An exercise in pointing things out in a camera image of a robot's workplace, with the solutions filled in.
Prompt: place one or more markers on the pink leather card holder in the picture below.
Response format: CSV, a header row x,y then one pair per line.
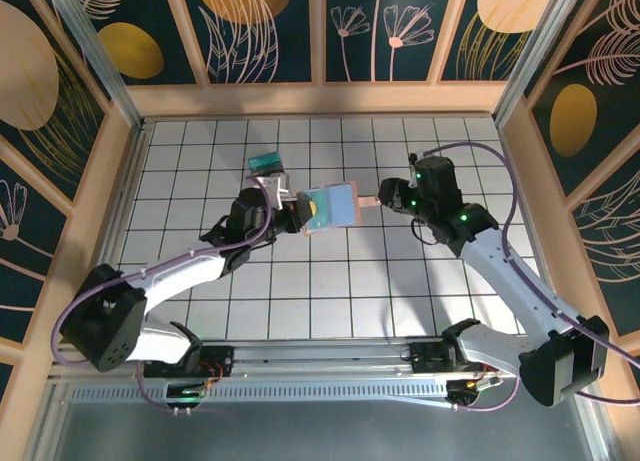
x,y
367,201

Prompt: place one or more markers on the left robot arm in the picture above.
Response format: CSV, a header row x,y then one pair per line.
x,y
175,276

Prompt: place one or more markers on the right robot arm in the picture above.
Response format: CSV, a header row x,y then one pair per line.
x,y
500,266

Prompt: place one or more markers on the black card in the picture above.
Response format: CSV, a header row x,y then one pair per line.
x,y
272,171

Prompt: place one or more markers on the plain teal card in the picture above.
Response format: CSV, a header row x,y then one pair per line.
x,y
265,160

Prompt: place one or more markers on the black controller board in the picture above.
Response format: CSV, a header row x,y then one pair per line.
x,y
465,388
185,393

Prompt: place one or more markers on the grey metal plate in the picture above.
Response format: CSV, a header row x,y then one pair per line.
x,y
320,431

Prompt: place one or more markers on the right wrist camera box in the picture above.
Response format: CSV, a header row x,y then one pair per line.
x,y
413,180

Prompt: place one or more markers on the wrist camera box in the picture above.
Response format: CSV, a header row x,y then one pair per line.
x,y
275,188
413,180

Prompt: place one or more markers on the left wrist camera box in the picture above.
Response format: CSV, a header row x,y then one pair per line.
x,y
275,188

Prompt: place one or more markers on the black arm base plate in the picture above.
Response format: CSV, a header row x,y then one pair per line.
x,y
220,356
425,356

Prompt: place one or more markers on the aluminium frame rail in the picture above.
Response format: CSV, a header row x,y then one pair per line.
x,y
320,361

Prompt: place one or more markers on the aluminium corner post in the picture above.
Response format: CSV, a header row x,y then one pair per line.
x,y
539,51
93,51

